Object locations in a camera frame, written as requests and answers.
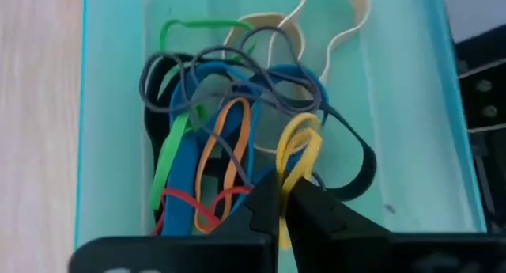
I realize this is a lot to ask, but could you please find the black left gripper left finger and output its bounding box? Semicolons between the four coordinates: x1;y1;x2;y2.
69;170;282;273

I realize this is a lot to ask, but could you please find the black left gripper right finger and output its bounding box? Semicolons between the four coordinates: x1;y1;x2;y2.
285;176;506;273

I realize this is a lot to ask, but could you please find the wide black rubber band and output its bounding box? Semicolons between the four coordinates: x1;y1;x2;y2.
142;53;379;226

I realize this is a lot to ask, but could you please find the orange rubber band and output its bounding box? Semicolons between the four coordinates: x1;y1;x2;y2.
194;97;252;234

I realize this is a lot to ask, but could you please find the large blue rubber band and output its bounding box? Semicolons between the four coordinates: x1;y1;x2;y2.
160;61;330;237

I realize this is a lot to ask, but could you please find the yellow rubber band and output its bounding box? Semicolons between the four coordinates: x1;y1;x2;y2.
275;112;323;250

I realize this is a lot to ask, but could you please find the red rubber band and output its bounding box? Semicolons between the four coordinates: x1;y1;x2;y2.
152;187;254;237

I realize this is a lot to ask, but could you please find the small light blue rubber band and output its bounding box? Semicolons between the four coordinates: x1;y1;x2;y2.
228;98;262;214

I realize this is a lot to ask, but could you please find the green rubber band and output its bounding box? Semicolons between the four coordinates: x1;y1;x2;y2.
150;18;258;211

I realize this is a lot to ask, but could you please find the thin dark rubber band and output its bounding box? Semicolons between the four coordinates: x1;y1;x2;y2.
189;25;323;116
138;47;329;191

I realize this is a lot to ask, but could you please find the large cream rubber band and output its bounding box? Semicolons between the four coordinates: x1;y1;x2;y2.
221;0;372;155

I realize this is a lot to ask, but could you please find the teal translucent plastic bin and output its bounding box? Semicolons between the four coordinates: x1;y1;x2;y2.
74;0;489;273

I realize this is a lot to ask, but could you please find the black aluminium table frame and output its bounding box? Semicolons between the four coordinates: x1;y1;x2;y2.
454;25;506;234

